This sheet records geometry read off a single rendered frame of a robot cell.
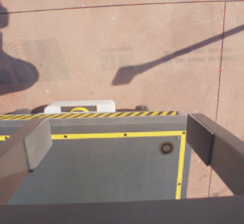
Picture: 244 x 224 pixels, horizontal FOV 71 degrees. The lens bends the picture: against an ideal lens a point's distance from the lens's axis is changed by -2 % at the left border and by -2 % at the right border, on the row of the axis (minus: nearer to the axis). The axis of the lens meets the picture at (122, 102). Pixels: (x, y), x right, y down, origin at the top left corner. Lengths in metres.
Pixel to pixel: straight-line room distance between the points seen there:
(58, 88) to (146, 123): 0.46
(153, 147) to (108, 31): 0.48
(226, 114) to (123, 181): 0.60
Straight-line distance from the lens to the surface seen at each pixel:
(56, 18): 0.80
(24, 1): 0.85
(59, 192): 0.61
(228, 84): 0.92
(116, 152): 0.50
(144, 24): 0.77
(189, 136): 0.16
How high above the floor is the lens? 0.75
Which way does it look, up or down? 75 degrees down
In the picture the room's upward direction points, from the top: 172 degrees clockwise
